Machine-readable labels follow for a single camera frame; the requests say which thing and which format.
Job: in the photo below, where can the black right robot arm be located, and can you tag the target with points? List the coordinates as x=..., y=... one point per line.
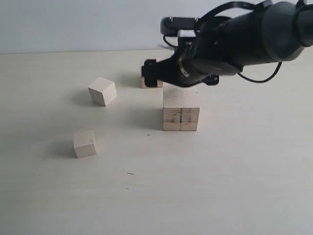
x=273, y=32

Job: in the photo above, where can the small light wooden cube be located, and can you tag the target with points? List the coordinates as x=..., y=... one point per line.
x=84, y=144

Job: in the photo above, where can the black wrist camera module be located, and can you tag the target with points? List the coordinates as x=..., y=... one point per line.
x=169, y=26

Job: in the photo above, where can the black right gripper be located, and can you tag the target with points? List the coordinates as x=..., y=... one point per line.
x=217, y=49

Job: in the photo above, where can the medium brown wooden cube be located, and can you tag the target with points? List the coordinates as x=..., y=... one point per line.
x=143, y=86

